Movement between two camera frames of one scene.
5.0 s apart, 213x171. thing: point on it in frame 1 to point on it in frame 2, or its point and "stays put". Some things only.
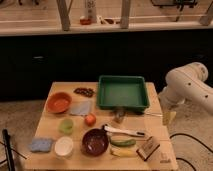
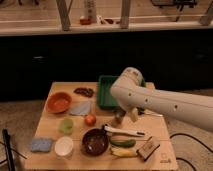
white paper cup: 64,146 stays put
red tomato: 90,120 stays put
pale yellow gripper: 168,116 to 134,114
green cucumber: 123,142 stays put
